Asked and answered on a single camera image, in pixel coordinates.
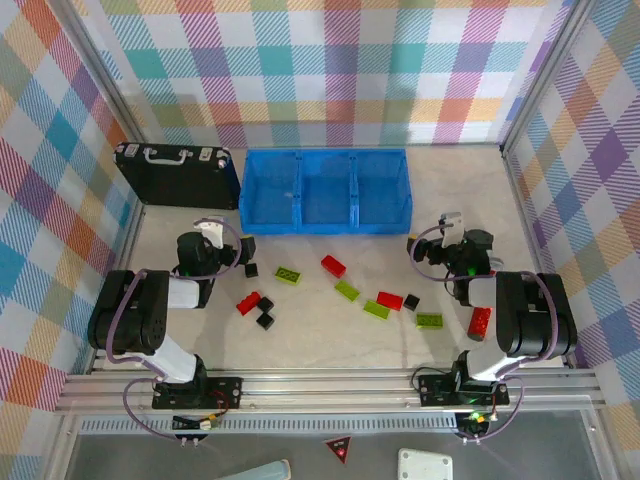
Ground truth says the red lego brick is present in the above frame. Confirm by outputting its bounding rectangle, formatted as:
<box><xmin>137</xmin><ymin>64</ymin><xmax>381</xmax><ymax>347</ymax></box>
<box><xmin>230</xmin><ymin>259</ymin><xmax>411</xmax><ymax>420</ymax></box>
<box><xmin>375</xmin><ymin>291</ymin><xmax>405</xmax><ymax>312</ymax></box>
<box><xmin>320</xmin><ymin>254</ymin><xmax>348</xmax><ymax>278</ymax></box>
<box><xmin>236</xmin><ymin>292</ymin><xmax>262</xmax><ymax>316</ymax></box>

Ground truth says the blue three-compartment bin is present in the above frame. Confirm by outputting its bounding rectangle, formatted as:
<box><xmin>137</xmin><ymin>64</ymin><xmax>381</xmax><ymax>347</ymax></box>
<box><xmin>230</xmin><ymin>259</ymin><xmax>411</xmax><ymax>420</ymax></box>
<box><xmin>237</xmin><ymin>148</ymin><xmax>414</xmax><ymax>236</ymax></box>

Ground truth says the red glitter toy microphone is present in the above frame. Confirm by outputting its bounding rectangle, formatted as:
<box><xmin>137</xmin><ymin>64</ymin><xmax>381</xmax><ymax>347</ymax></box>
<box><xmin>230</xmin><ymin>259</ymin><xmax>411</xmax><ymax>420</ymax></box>
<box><xmin>467</xmin><ymin>254</ymin><xmax>502</xmax><ymax>342</ymax></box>

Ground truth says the black briefcase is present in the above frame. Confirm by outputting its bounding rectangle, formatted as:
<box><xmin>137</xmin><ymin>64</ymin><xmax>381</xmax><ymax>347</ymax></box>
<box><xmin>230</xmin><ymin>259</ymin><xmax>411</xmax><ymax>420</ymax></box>
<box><xmin>113</xmin><ymin>141</ymin><xmax>240</xmax><ymax>211</ymax></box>

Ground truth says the red triangle button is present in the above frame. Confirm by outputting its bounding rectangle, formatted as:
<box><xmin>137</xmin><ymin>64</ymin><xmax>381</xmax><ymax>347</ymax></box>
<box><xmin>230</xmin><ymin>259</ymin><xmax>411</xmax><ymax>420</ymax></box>
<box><xmin>322</xmin><ymin>435</ymin><xmax>353</xmax><ymax>465</ymax></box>

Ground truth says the white square plate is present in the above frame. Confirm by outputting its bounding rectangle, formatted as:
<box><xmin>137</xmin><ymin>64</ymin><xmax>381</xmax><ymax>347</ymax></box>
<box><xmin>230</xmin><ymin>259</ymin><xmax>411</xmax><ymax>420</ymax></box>
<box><xmin>397</xmin><ymin>448</ymin><xmax>454</xmax><ymax>480</ymax></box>

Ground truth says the light blue object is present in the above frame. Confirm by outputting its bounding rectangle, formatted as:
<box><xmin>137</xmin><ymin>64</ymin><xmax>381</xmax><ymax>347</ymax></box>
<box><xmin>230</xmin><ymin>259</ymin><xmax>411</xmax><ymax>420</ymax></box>
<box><xmin>214</xmin><ymin>458</ymin><xmax>292</xmax><ymax>480</ymax></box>

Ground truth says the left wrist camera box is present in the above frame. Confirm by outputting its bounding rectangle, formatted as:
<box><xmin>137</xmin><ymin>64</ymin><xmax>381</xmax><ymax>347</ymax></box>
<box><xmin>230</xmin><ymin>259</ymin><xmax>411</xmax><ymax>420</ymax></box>
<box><xmin>193</xmin><ymin>215</ymin><xmax>227</xmax><ymax>250</ymax></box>

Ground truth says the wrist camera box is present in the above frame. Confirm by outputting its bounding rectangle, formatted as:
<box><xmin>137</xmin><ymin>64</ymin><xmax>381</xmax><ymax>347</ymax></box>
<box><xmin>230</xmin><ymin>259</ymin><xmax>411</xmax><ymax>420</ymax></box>
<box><xmin>438</xmin><ymin>211</ymin><xmax>465</xmax><ymax>249</ymax></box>
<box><xmin>193</xmin><ymin>215</ymin><xmax>227</xmax><ymax>250</ymax></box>

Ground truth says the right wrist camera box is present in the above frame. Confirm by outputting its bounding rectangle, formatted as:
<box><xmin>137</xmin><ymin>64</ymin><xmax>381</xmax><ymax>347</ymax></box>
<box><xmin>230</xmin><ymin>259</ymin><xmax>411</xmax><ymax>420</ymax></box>
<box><xmin>438</xmin><ymin>211</ymin><xmax>465</xmax><ymax>249</ymax></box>

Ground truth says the aluminium side rail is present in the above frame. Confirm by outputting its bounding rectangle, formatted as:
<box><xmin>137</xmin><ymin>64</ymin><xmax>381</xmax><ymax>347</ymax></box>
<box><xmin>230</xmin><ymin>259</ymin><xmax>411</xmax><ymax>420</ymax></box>
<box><xmin>89</xmin><ymin>203</ymin><xmax>147</xmax><ymax>374</ymax></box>
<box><xmin>499</xmin><ymin>142</ymin><xmax>576</xmax><ymax>370</ymax></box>

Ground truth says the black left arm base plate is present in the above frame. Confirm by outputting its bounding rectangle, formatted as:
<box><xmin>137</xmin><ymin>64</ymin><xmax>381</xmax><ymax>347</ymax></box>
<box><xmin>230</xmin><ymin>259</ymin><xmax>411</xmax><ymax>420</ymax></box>
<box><xmin>151</xmin><ymin>375</ymin><xmax>245</xmax><ymax>411</ymax></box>

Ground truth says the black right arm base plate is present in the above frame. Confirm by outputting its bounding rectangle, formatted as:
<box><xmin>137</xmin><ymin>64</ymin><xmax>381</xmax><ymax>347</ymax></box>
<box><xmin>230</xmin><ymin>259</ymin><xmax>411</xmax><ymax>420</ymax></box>
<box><xmin>417</xmin><ymin>372</ymin><xmax>511</xmax><ymax>407</ymax></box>

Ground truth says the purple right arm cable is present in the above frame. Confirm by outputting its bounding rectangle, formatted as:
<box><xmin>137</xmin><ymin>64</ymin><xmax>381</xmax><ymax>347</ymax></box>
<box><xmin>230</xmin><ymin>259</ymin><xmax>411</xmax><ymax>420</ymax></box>
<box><xmin>408</xmin><ymin>223</ymin><xmax>571</xmax><ymax>445</ymax></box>

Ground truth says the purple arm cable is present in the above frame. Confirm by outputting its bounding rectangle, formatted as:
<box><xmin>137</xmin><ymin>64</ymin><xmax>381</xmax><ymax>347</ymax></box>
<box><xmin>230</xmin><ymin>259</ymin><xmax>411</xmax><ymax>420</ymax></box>
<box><xmin>102</xmin><ymin>217</ymin><xmax>241</xmax><ymax>444</ymax></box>
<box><xmin>408</xmin><ymin>223</ymin><xmax>571</xmax><ymax>445</ymax></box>

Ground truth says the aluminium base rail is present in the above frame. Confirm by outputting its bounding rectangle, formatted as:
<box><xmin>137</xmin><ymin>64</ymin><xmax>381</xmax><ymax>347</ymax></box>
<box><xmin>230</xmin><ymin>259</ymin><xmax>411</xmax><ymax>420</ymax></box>
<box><xmin>54</xmin><ymin>367</ymin><xmax>607</xmax><ymax>417</ymax></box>

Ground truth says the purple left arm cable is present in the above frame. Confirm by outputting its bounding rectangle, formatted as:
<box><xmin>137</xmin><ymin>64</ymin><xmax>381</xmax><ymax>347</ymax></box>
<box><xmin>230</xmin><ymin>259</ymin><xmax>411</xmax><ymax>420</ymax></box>
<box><xmin>102</xmin><ymin>217</ymin><xmax>241</xmax><ymax>444</ymax></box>

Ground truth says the lit wire connector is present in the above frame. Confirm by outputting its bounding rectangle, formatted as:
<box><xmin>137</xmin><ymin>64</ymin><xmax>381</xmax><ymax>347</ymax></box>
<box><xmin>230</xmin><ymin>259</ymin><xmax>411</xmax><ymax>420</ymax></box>
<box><xmin>457</xmin><ymin>410</ymin><xmax>499</xmax><ymax>436</ymax></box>

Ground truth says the yellow white wire connector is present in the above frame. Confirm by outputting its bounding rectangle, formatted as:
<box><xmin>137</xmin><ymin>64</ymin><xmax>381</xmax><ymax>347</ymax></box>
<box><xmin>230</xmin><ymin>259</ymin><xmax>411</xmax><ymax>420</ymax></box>
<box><xmin>172</xmin><ymin>414</ymin><xmax>224</xmax><ymax>432</ymax></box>

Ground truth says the slotted grey cable duct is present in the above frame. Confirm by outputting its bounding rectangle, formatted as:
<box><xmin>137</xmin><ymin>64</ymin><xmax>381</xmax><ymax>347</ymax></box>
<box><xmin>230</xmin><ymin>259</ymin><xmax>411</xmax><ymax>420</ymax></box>
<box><xmin>79</xmin><ymin>418</ymin><xmax>459</xmax><ymax>434</ymax></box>

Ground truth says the aluminium frame post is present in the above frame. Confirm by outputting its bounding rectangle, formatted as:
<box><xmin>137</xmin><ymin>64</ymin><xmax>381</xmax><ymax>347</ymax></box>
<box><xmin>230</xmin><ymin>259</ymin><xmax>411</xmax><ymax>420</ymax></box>
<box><xmin>499</xmin><ymin>0</ymin><xmax>596</xmax><ymax>151</ymax></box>
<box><xmin>49</xmin><ymin>0</ymin><xmax>149</xmax><ymax>206</ymax></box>

